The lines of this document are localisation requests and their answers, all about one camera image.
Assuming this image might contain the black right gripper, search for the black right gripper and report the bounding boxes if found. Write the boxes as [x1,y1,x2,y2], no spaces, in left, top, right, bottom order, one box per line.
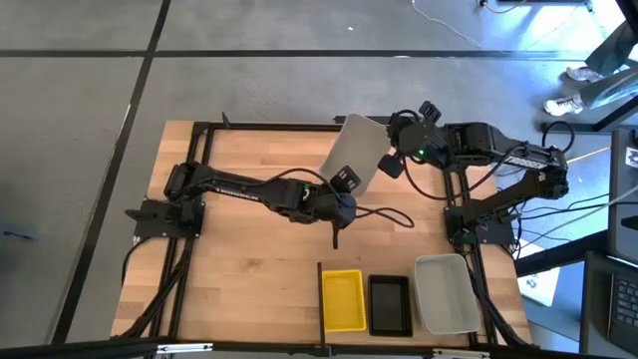
[377,101,443,180]

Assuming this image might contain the yellow slotted plastic basket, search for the yellow slotted plastic basket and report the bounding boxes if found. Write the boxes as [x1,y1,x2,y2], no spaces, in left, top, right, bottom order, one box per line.
[321,268,368,334]

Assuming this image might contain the black slotted plastic basket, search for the black slotted plastic basket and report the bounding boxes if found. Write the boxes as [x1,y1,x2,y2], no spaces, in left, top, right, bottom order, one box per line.
[367,273,415,338]

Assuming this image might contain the person's white shoe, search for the person's white shoe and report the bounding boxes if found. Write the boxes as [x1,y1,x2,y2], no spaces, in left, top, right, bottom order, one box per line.
[542,94,584,118]
[565,66,607,84]

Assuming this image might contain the black desk base bar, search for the black desk base bar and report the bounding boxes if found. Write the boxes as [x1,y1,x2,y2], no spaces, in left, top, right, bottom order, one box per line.
[540,94,638,135]

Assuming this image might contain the black rig beam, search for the black rig beam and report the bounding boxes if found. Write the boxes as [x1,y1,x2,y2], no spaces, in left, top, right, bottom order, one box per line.
[0,338,638,359]

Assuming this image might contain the black slanted desk leg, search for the black slanted desk leg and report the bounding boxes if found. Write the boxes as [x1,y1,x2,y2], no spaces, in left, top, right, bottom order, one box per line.
[514,230,610,278]

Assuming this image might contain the white printed sheet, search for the white printed sheet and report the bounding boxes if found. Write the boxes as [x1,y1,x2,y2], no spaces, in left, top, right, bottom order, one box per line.
[516,240,563,307]

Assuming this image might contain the person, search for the person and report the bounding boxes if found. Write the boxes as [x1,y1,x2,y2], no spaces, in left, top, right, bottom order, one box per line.
[542,19,638,119]

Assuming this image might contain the grey computer case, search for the grey computer case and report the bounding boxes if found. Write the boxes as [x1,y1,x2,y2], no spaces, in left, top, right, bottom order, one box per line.
[606,128,638,268]

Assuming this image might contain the black laptop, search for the black laptop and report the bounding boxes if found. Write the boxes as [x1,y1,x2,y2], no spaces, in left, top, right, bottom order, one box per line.
[579,250,638,358]

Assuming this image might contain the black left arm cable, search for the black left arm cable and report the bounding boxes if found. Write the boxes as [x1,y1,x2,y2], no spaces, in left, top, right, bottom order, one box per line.
[331,205,416,250]

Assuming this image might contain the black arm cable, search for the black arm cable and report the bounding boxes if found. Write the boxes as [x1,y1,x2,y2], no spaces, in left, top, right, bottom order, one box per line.
[402,144,524,201]
[331,205,416,250]

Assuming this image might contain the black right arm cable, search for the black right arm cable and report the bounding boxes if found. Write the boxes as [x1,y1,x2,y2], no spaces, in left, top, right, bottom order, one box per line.
[402,144,524,201]

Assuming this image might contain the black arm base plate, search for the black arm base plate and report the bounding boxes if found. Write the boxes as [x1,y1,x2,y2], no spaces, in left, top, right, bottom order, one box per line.
[445,203,518,246]
[124,197,205,239]

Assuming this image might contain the white floor cable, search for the white floor cable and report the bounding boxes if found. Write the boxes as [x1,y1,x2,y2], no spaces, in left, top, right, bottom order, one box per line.
[409,0,485,50]

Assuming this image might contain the black floor cable with plug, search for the black floor cable with plug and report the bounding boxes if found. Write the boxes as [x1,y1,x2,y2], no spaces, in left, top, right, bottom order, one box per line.
[477,0,530,15]

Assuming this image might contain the black aluminium table frame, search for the black aluminium table frame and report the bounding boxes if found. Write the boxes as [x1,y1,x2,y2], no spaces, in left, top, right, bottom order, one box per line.
[166,121,499,346]

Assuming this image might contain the black floor cables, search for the black floor cables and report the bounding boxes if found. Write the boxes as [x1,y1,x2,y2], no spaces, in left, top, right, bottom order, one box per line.
[517,192,612,221]

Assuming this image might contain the yellow power cable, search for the yellow power cable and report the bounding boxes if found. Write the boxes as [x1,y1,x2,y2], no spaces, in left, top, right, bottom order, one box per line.
[567,146,612,166]

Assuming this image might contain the grey cable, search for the grey cable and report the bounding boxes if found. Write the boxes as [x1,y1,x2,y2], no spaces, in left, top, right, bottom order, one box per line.
[517,186,638,248]

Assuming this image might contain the silver beam bracket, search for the silver beam bracket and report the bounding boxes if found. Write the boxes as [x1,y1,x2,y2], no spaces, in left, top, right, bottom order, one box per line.
[431,347,490,359]
[156,342,214,356]

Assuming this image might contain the black cable bundle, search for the black cable bundle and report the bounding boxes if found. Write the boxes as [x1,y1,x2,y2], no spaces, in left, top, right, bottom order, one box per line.
[118,237,196,341]
[468,246,532,348]

